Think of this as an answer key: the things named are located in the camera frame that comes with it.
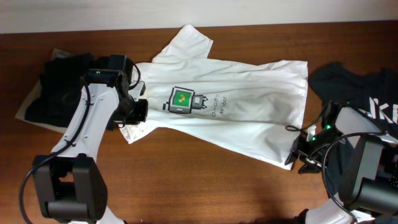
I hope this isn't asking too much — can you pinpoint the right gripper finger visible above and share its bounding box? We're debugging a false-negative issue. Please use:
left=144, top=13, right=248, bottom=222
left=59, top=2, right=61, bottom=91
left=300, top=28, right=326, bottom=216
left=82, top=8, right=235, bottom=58
left=298, top=164, right=322, bottom=174
left=285, top=139, right=299, bottom=165

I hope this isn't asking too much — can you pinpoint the white robot print t-shirt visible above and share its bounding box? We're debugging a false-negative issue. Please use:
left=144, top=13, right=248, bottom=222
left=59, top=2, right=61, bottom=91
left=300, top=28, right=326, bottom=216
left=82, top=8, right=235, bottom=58
left=121, top=24, right=308, bottom=170

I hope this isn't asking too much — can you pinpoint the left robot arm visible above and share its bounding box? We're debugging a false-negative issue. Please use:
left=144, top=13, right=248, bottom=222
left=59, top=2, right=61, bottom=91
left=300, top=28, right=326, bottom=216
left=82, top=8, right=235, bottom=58
left=27, top=55, right=148, bottom=223

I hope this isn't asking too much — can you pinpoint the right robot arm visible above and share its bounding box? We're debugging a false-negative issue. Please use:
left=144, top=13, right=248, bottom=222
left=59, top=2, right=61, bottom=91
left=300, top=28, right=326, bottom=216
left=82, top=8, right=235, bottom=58
left=285, top=101, right=397, bottom=223

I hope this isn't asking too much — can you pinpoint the folded black garment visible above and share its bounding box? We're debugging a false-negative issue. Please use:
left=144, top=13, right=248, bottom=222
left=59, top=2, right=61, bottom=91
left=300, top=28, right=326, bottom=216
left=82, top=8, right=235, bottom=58
left=24, top=53, right=110, bottom=128

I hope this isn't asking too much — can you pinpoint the dark t-shirt white lettering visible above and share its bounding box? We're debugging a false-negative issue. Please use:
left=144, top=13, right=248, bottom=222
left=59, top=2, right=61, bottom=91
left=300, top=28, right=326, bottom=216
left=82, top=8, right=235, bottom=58
left=309, top=62, right=397, bottom=194

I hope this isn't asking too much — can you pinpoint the folded beige garment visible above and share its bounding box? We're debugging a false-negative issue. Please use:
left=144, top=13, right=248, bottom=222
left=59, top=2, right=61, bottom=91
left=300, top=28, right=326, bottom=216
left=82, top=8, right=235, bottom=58
left=15, top=49, right=72, bottom=133

